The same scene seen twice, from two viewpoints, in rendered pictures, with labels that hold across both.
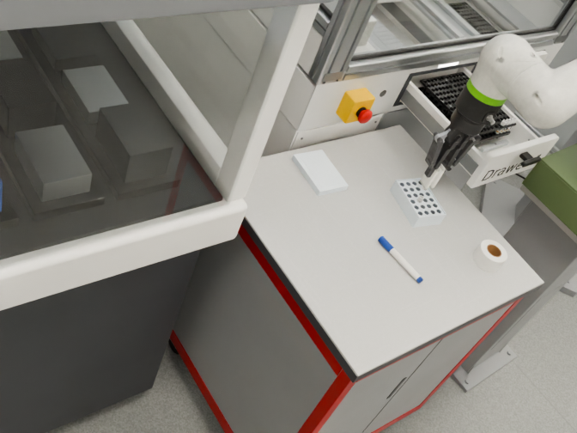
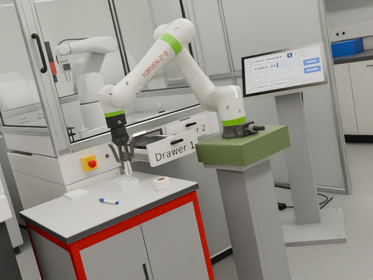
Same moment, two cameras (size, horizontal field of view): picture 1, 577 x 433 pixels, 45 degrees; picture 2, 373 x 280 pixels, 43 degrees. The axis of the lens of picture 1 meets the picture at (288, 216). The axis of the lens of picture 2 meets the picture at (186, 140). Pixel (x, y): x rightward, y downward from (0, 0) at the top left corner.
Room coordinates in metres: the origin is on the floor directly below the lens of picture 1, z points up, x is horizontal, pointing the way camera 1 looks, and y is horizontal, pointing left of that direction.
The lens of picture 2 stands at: (-0.59, -1.24, 1.33)
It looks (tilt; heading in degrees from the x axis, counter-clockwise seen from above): 11 degrees down; 18
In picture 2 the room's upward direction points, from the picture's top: 12 degrees counter-clockwise
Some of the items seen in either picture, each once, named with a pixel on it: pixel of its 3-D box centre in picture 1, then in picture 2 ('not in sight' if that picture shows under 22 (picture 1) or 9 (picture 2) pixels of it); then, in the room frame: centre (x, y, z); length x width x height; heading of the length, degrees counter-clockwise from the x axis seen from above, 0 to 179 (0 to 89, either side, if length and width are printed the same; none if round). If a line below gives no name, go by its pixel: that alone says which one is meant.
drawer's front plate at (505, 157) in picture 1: (513, 160); (173, 147); (1.57, -0.47, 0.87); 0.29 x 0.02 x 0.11; 142
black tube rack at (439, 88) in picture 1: (463, 111); (152, 146); (1.69, -0.31, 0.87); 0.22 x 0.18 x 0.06; 52
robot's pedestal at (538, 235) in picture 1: (518, 279); (253, 223); (1.72, -0.76, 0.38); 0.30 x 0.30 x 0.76; 55
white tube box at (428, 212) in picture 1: (417, 202); (126, 183); (1.36, -0.27, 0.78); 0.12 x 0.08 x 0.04; 40
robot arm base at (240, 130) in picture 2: not in sight; (242, 128); (1.69, -0.80, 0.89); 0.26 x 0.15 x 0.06; 51
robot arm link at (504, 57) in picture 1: (504, 69); (111, 99); (1.40, -0.28, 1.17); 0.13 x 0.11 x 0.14; 47
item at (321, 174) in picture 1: (319, 172); (76, 194); (1.32, -0.02, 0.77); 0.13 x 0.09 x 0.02; 48
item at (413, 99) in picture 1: (459, 110); (151, 147); (1.70, -0.30, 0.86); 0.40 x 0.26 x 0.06; 52
